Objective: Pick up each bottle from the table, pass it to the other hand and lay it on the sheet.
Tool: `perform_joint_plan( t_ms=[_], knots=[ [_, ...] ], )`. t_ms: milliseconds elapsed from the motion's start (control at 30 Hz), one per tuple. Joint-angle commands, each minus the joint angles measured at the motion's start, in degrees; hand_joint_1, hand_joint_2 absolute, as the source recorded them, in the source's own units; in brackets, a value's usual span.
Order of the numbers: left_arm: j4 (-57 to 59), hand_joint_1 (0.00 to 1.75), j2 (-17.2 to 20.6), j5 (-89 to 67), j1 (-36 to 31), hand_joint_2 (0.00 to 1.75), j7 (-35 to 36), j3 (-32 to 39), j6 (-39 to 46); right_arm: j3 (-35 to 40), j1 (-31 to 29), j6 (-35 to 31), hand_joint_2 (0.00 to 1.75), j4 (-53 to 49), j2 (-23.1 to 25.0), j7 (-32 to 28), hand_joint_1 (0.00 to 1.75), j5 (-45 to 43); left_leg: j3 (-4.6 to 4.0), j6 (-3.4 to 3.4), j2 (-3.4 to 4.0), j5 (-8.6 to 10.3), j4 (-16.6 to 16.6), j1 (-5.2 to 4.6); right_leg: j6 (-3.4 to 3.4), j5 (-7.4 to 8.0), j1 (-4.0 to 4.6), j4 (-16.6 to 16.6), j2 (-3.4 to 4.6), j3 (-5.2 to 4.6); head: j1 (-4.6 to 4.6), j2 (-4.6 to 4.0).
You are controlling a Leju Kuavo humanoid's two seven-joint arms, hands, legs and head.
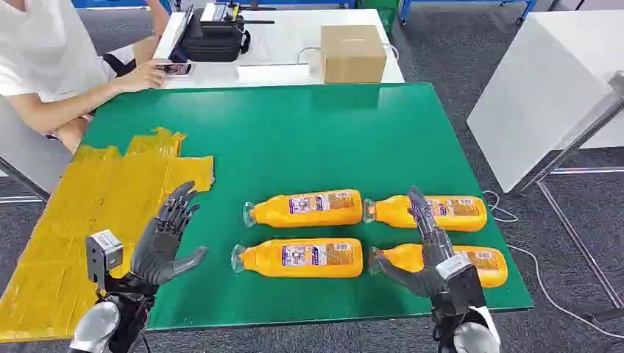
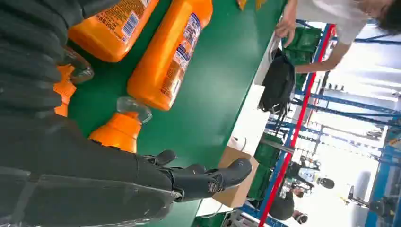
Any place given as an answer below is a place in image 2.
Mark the brown cardboard box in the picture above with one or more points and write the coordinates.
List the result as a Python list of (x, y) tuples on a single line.
[(233, 185)]

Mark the person's right hand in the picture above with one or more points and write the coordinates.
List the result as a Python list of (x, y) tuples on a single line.
[(285, 28)]

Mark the person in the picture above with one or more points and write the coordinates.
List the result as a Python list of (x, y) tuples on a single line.
[(282, 206), (341, 15), (307, 175)]

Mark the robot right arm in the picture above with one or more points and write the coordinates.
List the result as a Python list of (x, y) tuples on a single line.
[(28, 56)]

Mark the green table mat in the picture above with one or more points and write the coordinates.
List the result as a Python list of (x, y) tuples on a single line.
[(213, 78)]

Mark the black bag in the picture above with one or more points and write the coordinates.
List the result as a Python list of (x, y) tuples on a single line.
[(277, 81)]

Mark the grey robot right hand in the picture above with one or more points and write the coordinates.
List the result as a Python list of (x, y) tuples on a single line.
[(78, 175)]

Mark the yellow plastic sheet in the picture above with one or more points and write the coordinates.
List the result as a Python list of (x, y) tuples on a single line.
[(242, 3)]

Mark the green plastic crate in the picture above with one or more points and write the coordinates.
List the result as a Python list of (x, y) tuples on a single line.
[(260, 185), (268, 153), (302, 40)]

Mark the blue and red rack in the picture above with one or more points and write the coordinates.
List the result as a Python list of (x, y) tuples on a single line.
[(298, 119)]

